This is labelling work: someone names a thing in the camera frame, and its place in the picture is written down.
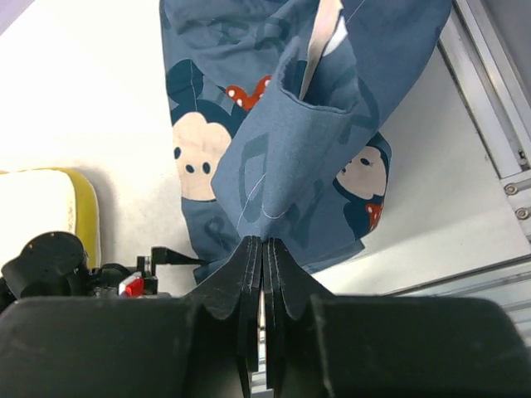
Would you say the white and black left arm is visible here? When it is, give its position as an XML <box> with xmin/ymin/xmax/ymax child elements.
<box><xmin>1</xmin><ymin>231</ymin><xmax>205</xmax><ymax>310</ymax></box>

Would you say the aluminium table frame rail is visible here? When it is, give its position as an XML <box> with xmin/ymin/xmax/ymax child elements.
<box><xmin>385</xmin><ymin>0</ymin><xmax>531</xmax><ymax>328</ymax></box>

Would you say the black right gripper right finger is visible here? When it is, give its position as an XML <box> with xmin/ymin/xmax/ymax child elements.
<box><xmin>262</xmin><ymin>239</ymin><xmax>530</xmax><ymax>397</ymax></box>

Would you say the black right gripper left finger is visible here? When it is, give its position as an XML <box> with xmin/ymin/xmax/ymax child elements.
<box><xmin>1</xmin><ymin>237</ymin><xmax>261</xmax><ymax>397</ymax></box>

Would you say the cream pillow with yellow edge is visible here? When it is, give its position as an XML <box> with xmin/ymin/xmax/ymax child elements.
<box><xmin>1</xmin><ymin>168</ymin><xmax>101</xmax><ymax>269</ymax></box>

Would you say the blue cartoon print pillowcase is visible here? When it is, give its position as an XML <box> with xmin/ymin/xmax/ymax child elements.
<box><xmin>159</xmin><ymin>1</ymin><xmax>452</xmax><ymax>282</ymax></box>

